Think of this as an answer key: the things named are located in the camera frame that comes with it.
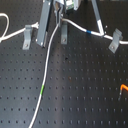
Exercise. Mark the orange black small tool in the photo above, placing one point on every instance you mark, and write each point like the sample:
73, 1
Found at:
122, 88

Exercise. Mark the grey metal strut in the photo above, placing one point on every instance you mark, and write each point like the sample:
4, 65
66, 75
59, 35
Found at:
45, 13
98, 18

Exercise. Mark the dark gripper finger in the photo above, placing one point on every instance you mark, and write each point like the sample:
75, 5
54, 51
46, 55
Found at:
58, 14

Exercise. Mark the right grey cable clip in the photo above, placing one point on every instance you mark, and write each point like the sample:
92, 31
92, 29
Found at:
117, 36

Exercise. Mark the grey robot gripper body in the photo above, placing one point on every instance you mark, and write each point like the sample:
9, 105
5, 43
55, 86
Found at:
68, 4

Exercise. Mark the left grey cable clip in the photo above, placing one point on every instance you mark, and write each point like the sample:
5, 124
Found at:
27, 37

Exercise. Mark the left grey metal strut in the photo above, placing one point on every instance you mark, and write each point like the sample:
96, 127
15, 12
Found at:
45, 13

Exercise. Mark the middle grey cable clip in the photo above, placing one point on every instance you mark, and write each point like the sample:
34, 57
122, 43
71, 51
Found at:
64, 33

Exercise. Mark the right grey metal strut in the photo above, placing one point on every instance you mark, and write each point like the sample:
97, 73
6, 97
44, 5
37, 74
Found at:
98, 18

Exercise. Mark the grey cable clip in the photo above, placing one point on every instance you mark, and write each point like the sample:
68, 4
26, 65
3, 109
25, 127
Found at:
27, 37
64, 33
117, 36

